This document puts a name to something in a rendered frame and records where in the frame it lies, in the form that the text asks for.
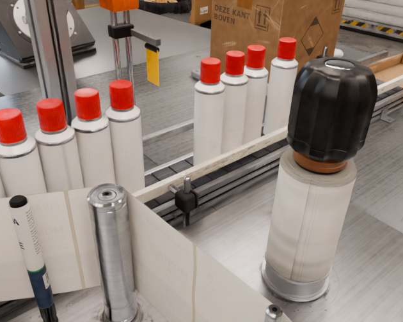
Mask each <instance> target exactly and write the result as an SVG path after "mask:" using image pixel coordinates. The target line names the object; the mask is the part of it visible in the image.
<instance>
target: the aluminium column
mask: <svg viewBox="0 0 403 322"><path fill-rule="evenodd" d="M23 1H24V7H25V11H26V17H27V20H28V26H29V32H30V36H31V42H32V46H33V52H34V56H35V62H36V68H37V72H38V78H39V81H40V87H41V91H42V97H43V99H46V98H58V99H60V100H61V101H62V102H63V95H62V90H61V81H60V77H59V69H58V61H57V57H56V49H55V44H54V37H53V33H52V26H51V20H50V16H49V10H48V6H47V0H23ZM51 8H52V14H53V18H54V25H55V29H56V36H57V40H58V47H59V55H60V60H61V68H62V73H63V81H64V86H65V94H66V100H67V109H68V119H69V124H70V126H71V122H72V120H73V119H74V118H75V117H77V116H76V109H75V100H74V93H75V91H77V83H76V78H75V70H74V62H73V57H72V49H71V44H70V35H69V30H68V22H67V14H66V9H65V1H64V0H51Z"/></svg>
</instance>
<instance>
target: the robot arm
mask: <svg viewBox="0 0 403 322"><path fill-rule="evenodd" d="M64 1H65V9H66V14H67V22H68V30H69V35H70V37H71V35H72V33H73V31H74V20H73V18H72V16H71V14H70V12H69V8H70V5H71V2H72V0H64ZM13 18H14V20H15V23H16V25H17V26H18V28H19V29H20V30H21V31H22V32H23V33H24V34H25V35H27V36H28V37H31V36H30V32H29V26H28V20H27V17H26V11H25V7H24V1H23V0H18V1H17V3H16V4H15V6H14V9H13Z"/></svg>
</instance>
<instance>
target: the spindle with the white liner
mask: <svg viewBox="0 0 403 322"><path fill-rule="evenodd" d="M377 93H378V89H377V81H376V78H375V75H374V72H373V71H372V69H370V68H369V67H367V66H364V65H363V64H362V63H361V62H359V61H355V60H353V59H343V58H339V57H323V58H319V59H311V60H309V61H308V62H307V63H305V64H304V66H303V67H302V69H301V70H300V71H299V73H298V75H297V76H296V79H295V83H294V90H293V94H292V102H291V106H290V114H289V119H288V122H289V123H288V127H287V130H288V133H287V141H288V143H289V145H290V146H291V148H289V149H287V150H286V151H285V152H284V153H283V154H282V155H281V157H280V166H279V171H278V179H277V182H276V190H275V197H274V204H273V210H272V215H271V225H270V230H269V236H268V241H267V246H266V248H265V259H264V262H263V263H262V277H263V280H264V282H265V283H266V285H267V286H268V287H269V289H270V290H272V291H273V292H274V293H276V294H277V295H279V296H281V297H283V298H285V299H288V300H292V301H296V302H308V301H311V300H315V299H317V298H318V297H320V296H322V295H323V294H324V293H325V291H326V290H327V288H328V284H329V274H330V273H331V269H332V266H333V258H334V256H335V252H336V247H337V244H338V239H339V237H340V234H341V231H342V227H343V224H344V218H345V214H346V212H347V208H348V205H349V202H350V199H351V193H352V189H353V186H354V182H355V180H356V177H357V173H358V171H357V168H356V165H355V163H354V162H353V161H352V160H351V159H352V158H354V157H355V155H356V154H357V151H359V150H360V149H361V148H362V147H363V145H364V143H365V139H366V136H367V132H368V128H369V125H370V121H371V119H372V114H373V111H374V107H375V103H376V100H377Z"/></svg>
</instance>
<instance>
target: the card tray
mask: <svg viewBox="0 0 403 322"><path fill-rule="evenodd" d="M367 67H369V68H370V69H372V71H373V72H374V75H375V78H376V79H379V80H381V81H385V82H388V81H390V80H392V79H395V78H397V77H400V76H401V75H403V52H402V53H400V54H397V55H394V56H392V57H389V58H386V59H384V60H381V61H378V62H376V63H373V64H371V65H368V66H367ZM399 86H400V87H402V88H403V84H401V85H399Z"/></svg>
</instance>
